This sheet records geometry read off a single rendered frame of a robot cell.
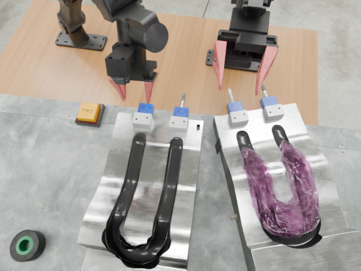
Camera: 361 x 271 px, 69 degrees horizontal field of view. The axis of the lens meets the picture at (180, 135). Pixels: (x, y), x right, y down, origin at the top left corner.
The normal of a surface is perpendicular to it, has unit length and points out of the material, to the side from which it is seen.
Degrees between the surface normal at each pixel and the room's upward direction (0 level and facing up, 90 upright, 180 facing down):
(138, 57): 60
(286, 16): 0
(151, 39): 70
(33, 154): 0
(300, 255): 0
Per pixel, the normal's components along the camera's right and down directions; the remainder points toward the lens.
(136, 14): -0.28, -0.59
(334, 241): -0.04, -0.40
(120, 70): -0.14, 0.59
